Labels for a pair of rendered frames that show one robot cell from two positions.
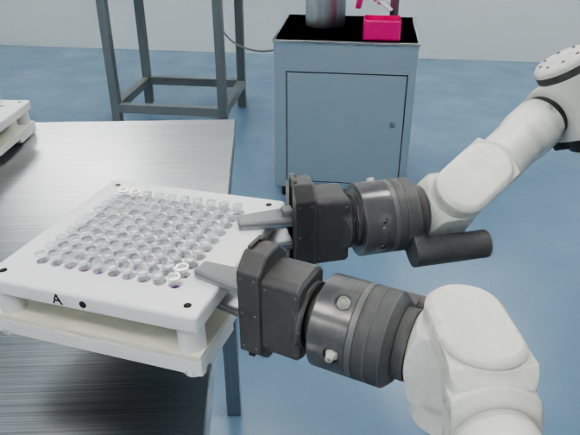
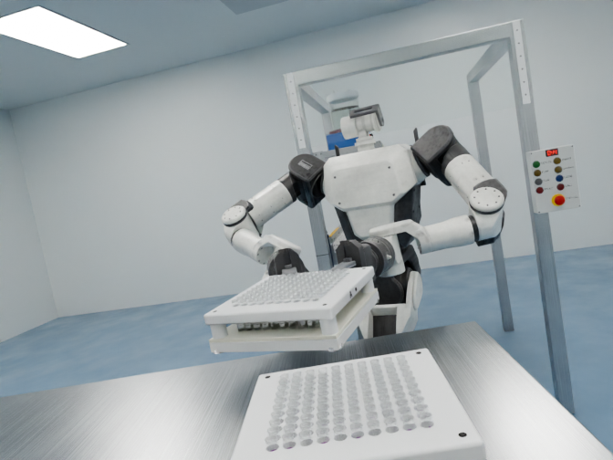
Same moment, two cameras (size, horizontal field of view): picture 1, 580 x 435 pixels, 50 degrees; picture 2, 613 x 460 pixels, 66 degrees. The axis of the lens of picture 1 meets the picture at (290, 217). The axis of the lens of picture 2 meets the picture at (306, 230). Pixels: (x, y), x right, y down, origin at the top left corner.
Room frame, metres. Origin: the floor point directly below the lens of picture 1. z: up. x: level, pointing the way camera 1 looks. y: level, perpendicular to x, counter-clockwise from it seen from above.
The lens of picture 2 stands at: (0.46, 1.03, 1.22)
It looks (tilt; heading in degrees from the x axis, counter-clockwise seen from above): 5 degrees down; 276
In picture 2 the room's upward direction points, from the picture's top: 10 degrees counter-clockwise
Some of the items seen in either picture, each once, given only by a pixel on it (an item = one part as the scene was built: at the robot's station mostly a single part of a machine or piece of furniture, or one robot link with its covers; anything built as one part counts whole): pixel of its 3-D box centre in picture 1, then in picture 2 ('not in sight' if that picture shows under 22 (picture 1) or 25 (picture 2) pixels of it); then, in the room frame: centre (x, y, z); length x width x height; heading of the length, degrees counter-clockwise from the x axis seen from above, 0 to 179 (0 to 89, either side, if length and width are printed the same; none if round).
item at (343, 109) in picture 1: (344, 106); not in sight; (2.93, -0.27, 0.38); 0.63 x 0.57 x 0.76; 83
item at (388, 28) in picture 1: (381, 28); not in sight; (2.71, -0.39, 0.80); 0.16 x 0.12 x 0.09; 83
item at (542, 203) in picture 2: not in sight; (553, 179); (-0.37, -1.05, 1.05); 0.17 x 0.06 x 0.26; 175
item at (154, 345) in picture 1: (154, 277); (299, 318); (0.60, 0.16, 0.97); 0.24 x 0.24 x 0.02; 71
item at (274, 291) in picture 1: (306, 314); (363, 263); (0.46, -0.02, 1.02); 0.12 x 0.10 x 0.13; 63
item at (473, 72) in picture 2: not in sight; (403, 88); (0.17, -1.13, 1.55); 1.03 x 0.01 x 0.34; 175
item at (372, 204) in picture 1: (339, 220); (286, 272); (0.64, -0.06, 1.02); 0.12 x 0.10 x 0.13; 103
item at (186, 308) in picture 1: (148, 242); (295, 293); (0.60, 0.16, 1.02); 0.25 x 0.24 x 0.02; 161
